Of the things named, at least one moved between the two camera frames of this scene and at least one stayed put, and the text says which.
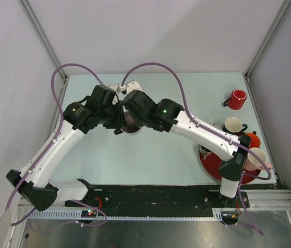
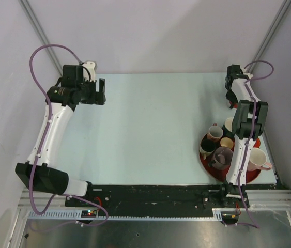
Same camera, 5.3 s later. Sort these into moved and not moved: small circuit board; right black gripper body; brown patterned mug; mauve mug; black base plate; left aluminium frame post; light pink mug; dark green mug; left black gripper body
Moved: mauve mug; left black gripper body; right black gripper body
Not moved: left aluminium frame post; small circuit board; light pink mug; dark green mug; black base plate; brown patterned mug
